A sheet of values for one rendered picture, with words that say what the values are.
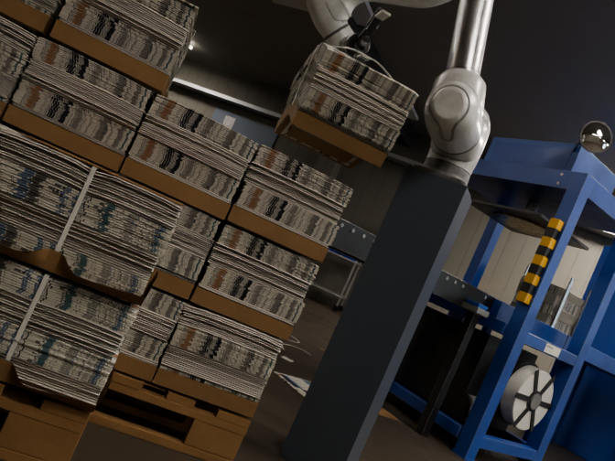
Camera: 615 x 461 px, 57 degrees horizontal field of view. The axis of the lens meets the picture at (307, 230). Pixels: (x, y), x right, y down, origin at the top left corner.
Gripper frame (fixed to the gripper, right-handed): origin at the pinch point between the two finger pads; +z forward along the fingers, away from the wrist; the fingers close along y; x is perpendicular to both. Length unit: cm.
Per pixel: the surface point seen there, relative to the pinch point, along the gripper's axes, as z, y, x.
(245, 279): 23, 80, 10
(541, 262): -75, 35, -140
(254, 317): 24, 88, 3
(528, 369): -89, 88, -172
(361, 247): -57, 63, -45
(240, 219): 23, 66, 18
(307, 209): 21, 56, 2
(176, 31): 19, 29, 51
